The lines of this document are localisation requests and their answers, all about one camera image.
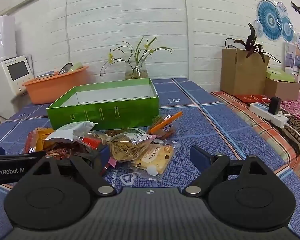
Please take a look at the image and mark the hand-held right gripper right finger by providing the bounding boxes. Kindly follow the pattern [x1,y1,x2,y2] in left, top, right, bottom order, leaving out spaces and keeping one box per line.
[182,145,268,197]

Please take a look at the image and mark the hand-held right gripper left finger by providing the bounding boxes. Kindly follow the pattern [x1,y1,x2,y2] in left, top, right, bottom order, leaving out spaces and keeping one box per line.
[31,145,117,198]

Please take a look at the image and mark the round crackers clear packet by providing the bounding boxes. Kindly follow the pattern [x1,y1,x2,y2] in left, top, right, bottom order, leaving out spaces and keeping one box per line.
[107,132,157,162]

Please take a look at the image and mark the dark red snack bag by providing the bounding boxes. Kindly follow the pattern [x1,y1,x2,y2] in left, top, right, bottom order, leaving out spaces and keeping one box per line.
[46,141,91,158]

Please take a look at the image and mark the green cardboard box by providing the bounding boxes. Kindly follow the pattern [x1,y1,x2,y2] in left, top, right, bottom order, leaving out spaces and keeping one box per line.
[46,78,160,131]

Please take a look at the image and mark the yellow cracker packet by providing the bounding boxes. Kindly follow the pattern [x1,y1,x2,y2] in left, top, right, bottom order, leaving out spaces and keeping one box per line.
[129,141,181,181]

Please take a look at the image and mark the pink candy wrapper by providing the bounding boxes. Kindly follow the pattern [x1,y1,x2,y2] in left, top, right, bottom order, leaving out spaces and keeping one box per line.
[101,158,117,176]

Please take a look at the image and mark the small red snack packet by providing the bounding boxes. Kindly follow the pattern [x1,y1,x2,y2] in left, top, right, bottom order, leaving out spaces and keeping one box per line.
[83,134,103,151]

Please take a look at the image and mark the blue patterned tablecloth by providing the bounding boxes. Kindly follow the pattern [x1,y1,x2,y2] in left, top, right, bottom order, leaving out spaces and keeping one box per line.
[0,77,300,230]

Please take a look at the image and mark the orange red snack packet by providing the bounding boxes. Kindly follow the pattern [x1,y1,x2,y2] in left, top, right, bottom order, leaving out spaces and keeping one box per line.
[24,127,56,153]

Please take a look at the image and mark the white green snack packet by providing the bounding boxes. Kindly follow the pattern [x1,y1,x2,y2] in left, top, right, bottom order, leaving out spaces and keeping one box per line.
[44,121,98,143]

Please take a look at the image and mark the carrot print snack packet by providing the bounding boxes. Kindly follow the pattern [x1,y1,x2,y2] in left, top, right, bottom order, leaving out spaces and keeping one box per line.
[146,112,184,138]

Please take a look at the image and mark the orange plaid blanket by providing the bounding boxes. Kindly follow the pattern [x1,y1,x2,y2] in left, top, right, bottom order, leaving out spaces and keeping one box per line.
[211,90,300,178]

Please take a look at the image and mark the white power strip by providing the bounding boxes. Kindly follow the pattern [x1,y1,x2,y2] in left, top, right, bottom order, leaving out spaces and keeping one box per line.
[249,102,289,127]

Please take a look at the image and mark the red booklet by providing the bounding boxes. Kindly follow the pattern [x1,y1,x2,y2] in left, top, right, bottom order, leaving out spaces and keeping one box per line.
[234,94,266,104]

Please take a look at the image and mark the white appliance with screen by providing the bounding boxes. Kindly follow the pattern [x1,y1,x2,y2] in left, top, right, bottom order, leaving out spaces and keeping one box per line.
[1,55,34,96]

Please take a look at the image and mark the orange plastic basin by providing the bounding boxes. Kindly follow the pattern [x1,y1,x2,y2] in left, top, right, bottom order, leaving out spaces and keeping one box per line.
[22,66,89,105]

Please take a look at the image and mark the black charger plug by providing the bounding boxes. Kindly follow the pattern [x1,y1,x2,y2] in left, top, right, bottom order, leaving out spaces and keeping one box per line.
[268,96,282,115]

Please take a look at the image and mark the glass vase with green plant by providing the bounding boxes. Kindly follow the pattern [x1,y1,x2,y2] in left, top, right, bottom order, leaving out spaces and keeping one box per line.
[100,37,173,80]

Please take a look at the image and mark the large brown cardboard box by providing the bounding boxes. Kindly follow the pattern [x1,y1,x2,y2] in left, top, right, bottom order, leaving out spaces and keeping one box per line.
[220,49,270,96]

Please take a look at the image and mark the light green dish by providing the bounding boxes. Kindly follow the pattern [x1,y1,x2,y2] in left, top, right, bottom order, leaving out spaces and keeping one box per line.
[69,62,85,72]

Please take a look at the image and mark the metal pot lid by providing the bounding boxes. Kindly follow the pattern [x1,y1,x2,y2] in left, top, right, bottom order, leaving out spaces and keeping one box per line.
[58,62,73,76]

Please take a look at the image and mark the small brown cardboard box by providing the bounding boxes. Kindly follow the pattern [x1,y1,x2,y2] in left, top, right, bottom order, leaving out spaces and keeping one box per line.
[264,77,300,102]

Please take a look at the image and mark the white water purifier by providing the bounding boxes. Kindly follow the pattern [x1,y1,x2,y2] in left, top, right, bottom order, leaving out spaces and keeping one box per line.
[0,15,17,67]

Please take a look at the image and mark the light green flat box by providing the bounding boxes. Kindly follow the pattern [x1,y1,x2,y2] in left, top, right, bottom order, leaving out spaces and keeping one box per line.
[266,69,300,83]

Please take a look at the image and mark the purple leaf plant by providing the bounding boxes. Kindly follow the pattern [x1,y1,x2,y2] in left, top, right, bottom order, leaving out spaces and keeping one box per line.
[225,23,282,64]

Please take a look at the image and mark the large blue paper fan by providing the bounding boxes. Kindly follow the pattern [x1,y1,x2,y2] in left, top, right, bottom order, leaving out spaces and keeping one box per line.
[256,0,283,41]

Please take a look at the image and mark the medium blue paper fan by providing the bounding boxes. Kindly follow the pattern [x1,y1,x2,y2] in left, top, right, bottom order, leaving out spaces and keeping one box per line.
[281,16,296,43]

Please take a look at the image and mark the small blue paper fan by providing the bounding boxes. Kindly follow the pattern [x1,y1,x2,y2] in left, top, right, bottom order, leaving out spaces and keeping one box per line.
[276,2,288,18]

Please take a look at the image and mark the white wall cable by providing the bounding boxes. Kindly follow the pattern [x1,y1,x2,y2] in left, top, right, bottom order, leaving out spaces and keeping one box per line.
[64,0,71,55]

